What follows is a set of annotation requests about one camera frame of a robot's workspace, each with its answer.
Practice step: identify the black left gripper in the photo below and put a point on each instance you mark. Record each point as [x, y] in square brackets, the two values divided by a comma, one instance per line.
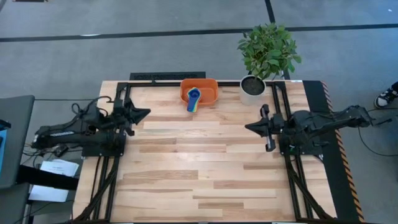
[121, 116]

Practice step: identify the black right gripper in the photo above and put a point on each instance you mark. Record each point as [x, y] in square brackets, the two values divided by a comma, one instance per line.
[273, 126]

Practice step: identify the red measuring cup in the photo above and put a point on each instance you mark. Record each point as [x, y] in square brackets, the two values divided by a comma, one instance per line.
[194, 111]

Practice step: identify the orange plastic basket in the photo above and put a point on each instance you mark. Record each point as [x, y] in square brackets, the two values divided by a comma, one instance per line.
[210, 93]

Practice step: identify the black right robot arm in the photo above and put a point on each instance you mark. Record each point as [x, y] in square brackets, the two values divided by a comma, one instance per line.
[326, 121]

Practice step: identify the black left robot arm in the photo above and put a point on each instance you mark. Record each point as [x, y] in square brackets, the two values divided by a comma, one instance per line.
[68, 133]

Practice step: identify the white plant pot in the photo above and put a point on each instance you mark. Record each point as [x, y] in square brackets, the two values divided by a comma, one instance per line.
[245, 99]

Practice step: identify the black floor grille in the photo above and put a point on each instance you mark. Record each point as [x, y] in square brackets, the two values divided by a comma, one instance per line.
[168, 76]

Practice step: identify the black hazard-striped edge mat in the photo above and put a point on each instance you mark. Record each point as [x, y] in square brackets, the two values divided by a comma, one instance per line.
[312, 90]

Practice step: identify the green leafy plant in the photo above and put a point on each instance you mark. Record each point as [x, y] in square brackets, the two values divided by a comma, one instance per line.
[267, 49]

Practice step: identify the black power adapter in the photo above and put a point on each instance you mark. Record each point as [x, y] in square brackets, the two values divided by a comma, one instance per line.
[60, 151]

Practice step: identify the white paper sheet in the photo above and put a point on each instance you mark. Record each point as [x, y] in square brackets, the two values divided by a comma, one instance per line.
[59, 168]
[46, 194]

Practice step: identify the black desk beam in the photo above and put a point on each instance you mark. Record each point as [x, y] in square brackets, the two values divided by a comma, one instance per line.
[46, 180]

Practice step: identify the grey desk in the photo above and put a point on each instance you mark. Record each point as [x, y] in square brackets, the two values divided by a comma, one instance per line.
[18, 124]

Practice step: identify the person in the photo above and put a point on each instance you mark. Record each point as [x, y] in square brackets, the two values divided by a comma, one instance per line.
[385, 96]

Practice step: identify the blue box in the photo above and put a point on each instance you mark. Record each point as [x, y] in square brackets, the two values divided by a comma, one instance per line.
[2, 146]

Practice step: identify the black aluminium table frame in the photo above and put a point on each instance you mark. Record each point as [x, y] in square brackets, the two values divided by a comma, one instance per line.
[161, 83]

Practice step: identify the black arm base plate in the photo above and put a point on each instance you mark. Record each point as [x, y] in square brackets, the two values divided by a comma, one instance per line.
[102, 153]
[311, 151]

